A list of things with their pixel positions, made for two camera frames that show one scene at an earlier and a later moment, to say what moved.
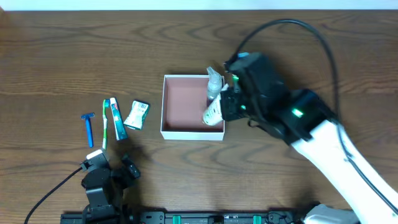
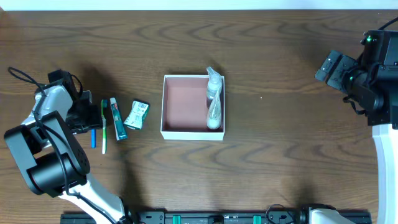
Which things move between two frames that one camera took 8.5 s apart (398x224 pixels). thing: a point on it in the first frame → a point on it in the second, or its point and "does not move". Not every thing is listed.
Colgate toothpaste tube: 117,120 does not move
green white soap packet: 137,116 does not move
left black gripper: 116,173 → 90,116
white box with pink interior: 184,98 does not move
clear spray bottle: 214,84 does not move
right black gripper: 230,104 → 337,74
